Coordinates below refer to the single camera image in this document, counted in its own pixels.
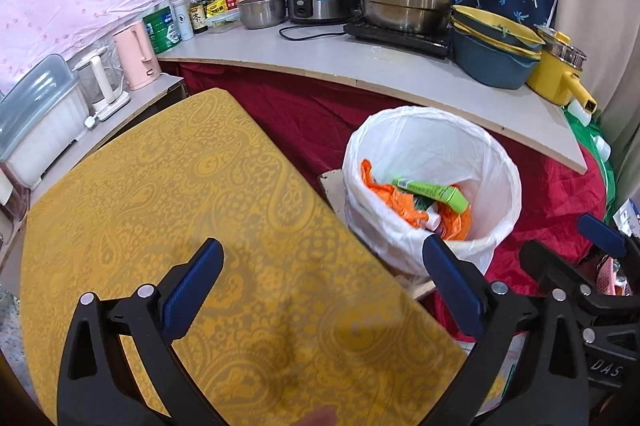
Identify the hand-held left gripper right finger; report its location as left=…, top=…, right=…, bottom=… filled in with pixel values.
left=422, top=236, right=594, bottom=426

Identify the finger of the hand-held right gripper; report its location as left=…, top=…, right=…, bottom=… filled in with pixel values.
left=519, top=239, right=601, bottom=307
left=577, top=214, right=640, bottom=257

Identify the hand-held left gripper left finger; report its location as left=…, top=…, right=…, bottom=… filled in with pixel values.
left=57, top=238, right=226, bottom=426

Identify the green packet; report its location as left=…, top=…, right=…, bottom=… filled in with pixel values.
left=391, top=176, right=471, bottom=214

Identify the orange snack bag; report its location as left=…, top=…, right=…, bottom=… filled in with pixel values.
left=360, top=160, right=473, bottom=241

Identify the bin with white plastic liner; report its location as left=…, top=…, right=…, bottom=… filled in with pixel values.
left=342, top=106, right=522, bottom=279

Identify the blue white packet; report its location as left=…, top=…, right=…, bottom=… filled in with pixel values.
left=612, top=198, right=640, bottom=237

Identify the pink plastic basket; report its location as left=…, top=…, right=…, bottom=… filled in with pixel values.
left=597, top=253, right=633, bottom=299

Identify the green plastic bag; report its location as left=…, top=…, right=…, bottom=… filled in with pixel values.
left=567, top=106, right=616, bottom=227

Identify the yellow patterned tablecloth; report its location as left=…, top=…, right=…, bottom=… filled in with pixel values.
left=20, top=88, right=471, bottom=426

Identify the dark red cloth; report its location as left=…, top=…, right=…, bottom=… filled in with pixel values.
left=160, top=60, right=613, bottom=347

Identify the beige curtain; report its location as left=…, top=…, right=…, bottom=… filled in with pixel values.
left=515, top=0, right=640, bottom=227

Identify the blue plastic basin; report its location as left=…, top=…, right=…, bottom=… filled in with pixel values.
left=451, top=26, right=542, bottom=89

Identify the white dish rack blue lid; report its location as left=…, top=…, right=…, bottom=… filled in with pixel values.
left=0, top=54, right=90, bottom=189

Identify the white glass kettle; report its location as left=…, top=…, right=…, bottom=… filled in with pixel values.
left=72, top=46, right=132, bottom=123

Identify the yellow plastic basin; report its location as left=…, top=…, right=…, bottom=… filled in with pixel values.
left=451, top=4, right=546, bottom=56

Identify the pink electric kettle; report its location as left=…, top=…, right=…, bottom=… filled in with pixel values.
left=112, top=20, right=161, bottom=91

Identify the black induction cooker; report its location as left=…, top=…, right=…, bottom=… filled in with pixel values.
left=343, top=20, right=453, bottom=59

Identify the green tin can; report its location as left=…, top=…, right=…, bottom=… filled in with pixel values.
left=142, top=4, right=181, bottom=55

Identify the white slim bottle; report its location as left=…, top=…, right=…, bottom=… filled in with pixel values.
left=172, top=0, right=195, bottom=41

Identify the clear food container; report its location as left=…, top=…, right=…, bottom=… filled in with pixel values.
left=205, top=10, right=243, bottom=31

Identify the dark sauce bottle white label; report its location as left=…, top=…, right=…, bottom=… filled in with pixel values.
left=186, top=0, right=209, bottom=35

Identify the small steel pot with lid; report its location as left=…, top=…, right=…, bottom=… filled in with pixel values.
left=236, top=0, right=287, bottom=30

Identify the yellow pot with handle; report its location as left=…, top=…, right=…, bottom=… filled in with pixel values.
left=525, top=24, right=598, bottom=114

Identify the black power cable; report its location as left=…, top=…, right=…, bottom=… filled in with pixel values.
left=278, top=23, right=348, bottom=41

